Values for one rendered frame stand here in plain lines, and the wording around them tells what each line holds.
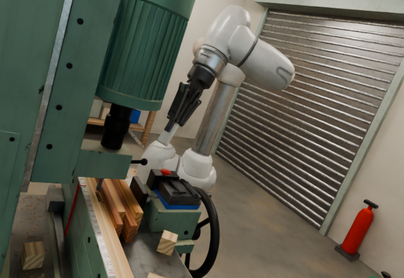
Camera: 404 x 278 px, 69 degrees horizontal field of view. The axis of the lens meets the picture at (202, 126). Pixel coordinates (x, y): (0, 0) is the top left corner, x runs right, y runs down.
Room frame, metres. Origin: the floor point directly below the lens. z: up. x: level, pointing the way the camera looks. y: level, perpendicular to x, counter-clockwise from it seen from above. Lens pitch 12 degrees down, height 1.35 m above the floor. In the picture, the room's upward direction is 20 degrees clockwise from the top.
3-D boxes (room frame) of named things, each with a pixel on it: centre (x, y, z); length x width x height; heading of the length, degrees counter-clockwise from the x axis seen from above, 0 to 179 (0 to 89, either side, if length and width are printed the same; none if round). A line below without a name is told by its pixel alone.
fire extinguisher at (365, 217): (2.80, -1.83, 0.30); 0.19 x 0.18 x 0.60; 131
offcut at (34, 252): (0.56, 0.26, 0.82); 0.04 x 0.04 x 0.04; 41
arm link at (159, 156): (1.43, 0.15, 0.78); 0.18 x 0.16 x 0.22; 99
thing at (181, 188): (0.77, 0.02, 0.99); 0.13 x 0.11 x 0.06; 35
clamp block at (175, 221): (0.77, 0.01, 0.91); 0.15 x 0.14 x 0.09; 35
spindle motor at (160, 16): (0.69, 0.20, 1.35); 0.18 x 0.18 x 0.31
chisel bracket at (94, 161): (0.68, 0.21, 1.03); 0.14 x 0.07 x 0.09; 125
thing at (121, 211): (0.70, 0.16, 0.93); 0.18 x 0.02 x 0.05; 35
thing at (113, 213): (0.68, 0.17, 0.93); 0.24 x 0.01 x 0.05; 35
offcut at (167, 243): (0.62, -0.02, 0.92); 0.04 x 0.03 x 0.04; 90
